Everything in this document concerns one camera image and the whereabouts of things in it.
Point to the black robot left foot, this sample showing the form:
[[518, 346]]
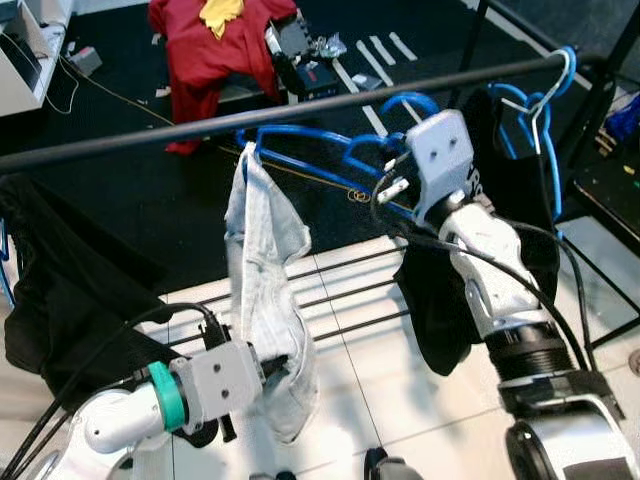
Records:
[[272, 475]]

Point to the black flat box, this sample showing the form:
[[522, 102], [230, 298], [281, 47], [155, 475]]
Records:
[[318, 80]]

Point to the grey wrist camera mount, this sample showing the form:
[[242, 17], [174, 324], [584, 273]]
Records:
[[440, 155], [225, 380]]

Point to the small grey box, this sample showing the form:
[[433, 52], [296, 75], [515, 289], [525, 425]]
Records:
[[85, 60]]

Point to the long thin white tape strip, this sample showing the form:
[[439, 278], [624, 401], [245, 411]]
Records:
[[368, 62]]

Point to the long wide white tape strip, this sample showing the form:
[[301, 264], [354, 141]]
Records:
[[375, 120]]

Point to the red shirt with yellow print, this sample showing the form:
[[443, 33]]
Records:
[[200, 60]]

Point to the light blue denim shorts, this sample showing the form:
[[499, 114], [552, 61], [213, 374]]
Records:
[[265, 300]]

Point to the short white tape strip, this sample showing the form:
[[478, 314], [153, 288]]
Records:
[[404, 46], [384, 50]]

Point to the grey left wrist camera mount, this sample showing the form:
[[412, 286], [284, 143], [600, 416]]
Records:
[[225, 380]]

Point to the crumpled clear plastic packet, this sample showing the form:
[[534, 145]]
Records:
[[330, 47]]

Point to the blue hanger with pale hook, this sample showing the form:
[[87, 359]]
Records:
[[555, 170]]

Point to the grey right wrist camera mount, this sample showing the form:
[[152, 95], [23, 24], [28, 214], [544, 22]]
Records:
[[440, 155]]

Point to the black robot foot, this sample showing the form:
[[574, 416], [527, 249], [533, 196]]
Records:
[[393, 467], [272, 475]]

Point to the black metal clothes rack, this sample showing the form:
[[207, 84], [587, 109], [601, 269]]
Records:
[[150, 133]]

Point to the black T-shirt with white print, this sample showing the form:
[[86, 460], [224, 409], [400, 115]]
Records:
[[430, 320]]

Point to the blue cloth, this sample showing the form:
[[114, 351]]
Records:
[[625, 118]]

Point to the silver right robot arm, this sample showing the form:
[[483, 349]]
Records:
[[490, 280]]

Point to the white desk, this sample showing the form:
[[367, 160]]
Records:
[[20, 70]]

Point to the black robot right foot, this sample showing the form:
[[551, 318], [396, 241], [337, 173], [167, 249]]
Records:
[[393, 467]]

